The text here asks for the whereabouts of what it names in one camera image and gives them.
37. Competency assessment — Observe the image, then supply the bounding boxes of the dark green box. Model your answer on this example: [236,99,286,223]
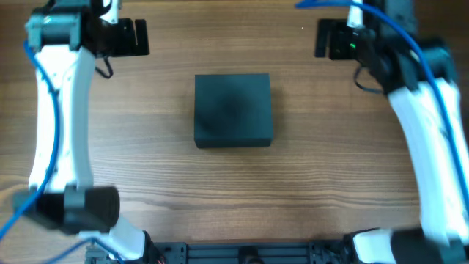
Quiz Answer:
[194,73,273,149]

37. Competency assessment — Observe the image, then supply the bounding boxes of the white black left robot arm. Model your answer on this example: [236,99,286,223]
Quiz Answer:
[1,0,164,263]

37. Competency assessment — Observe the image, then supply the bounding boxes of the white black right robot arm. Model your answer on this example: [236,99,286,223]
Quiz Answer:
[303,1,468,263]

